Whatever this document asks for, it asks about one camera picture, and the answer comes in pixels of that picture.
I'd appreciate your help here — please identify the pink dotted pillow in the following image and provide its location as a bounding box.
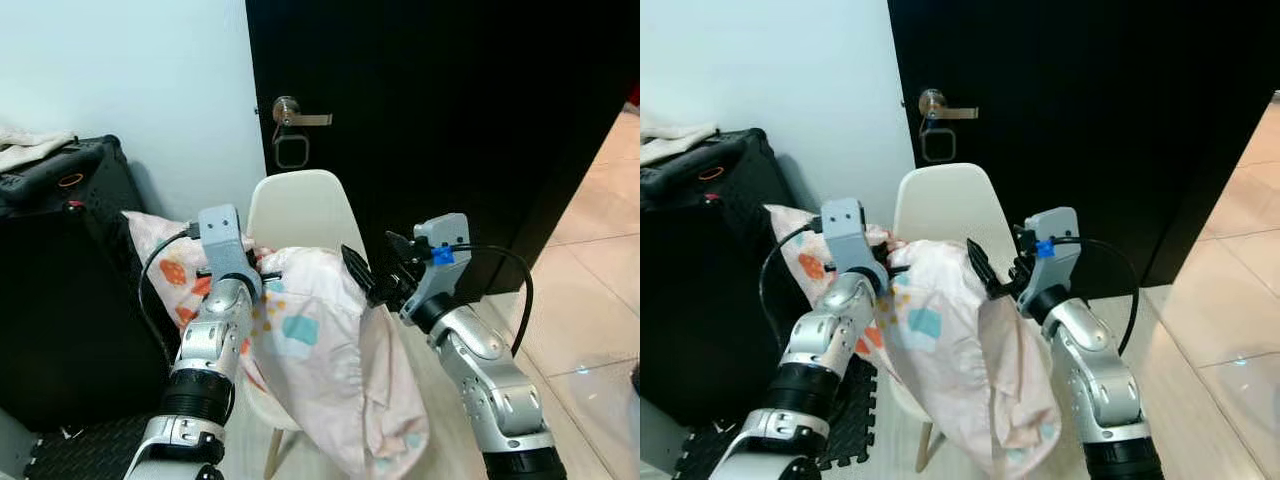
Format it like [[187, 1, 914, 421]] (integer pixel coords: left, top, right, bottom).
[[121, 209, 432, 480], [764, 203, 1063, 480]]

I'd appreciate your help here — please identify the white shell chair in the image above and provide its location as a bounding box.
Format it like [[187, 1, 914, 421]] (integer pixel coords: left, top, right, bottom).
[[891, 162, 1053, 475], [243, 169, 373, 480]]

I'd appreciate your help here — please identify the black square ring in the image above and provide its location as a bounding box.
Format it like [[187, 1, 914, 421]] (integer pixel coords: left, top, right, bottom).
[[271, 128, 312, 170], [921, 123, 959, 164]]

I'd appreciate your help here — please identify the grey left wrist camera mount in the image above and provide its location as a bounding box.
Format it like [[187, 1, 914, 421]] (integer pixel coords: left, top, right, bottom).
[[196, 204, 260, 292], [819, 197, 888, 283]]

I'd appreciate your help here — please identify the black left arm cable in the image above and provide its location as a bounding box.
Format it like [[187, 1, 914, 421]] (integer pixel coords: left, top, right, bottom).
[[758, 222, 827, 349], [139, 226, 203, 343]]

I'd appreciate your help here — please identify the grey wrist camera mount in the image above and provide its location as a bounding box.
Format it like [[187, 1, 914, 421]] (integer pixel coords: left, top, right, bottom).
[[405, 212, 472, 313], [1022, 206, 1082, 296], [819, 197, 888, 283], [196, 204, 260, 292]]

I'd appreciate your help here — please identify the metal door lever handle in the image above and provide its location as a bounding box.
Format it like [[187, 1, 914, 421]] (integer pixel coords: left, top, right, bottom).
[[919, 87, 980, 124], [271, 95, 334, 130]]

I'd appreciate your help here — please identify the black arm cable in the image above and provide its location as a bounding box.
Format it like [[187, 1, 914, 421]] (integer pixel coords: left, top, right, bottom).
[[1058, 235, 1143, 359], [758, 222, 827, 349], [139, 226, 203, 343], [448, 243, 536, 359]]

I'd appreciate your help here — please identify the black door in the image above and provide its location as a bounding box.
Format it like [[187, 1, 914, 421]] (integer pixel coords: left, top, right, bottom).
[[886, 0, 1280, 301], [244, 0, 641, 303]]

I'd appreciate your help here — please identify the black suitcase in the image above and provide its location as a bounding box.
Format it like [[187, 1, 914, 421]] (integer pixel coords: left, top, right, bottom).
[[640, 127, 813, 428], [0, 134, 179, 433]]

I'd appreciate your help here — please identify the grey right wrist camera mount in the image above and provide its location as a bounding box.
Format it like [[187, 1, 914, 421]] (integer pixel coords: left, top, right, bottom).
[[405, 212, 472, 313], [1022, 206, 1082, 296]]

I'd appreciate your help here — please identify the black foam floor mat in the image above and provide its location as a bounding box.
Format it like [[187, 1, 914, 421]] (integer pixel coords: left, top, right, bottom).
[[24, 412, 163, 480], [674, 354, 881, 480]]

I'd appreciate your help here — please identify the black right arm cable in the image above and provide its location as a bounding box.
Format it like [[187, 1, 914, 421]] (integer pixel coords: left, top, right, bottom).
[[1058, 235, 1143, 359], [448, 243, 536, 359]]

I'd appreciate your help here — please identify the beige folded cloth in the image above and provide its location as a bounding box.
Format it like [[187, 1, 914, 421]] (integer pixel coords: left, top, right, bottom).
[[0, 122, 78, 174], [640, 116, 720, 167]]

